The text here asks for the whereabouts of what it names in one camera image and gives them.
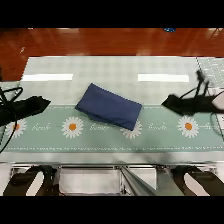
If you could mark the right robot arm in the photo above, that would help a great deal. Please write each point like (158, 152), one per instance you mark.
(190, 104)

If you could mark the blue folded garment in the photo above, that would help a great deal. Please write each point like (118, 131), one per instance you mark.
(108, 106)

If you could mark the silver frame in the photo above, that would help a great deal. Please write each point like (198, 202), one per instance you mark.
(133, 180)

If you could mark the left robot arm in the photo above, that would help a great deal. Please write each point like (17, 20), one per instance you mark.
(23, 107)

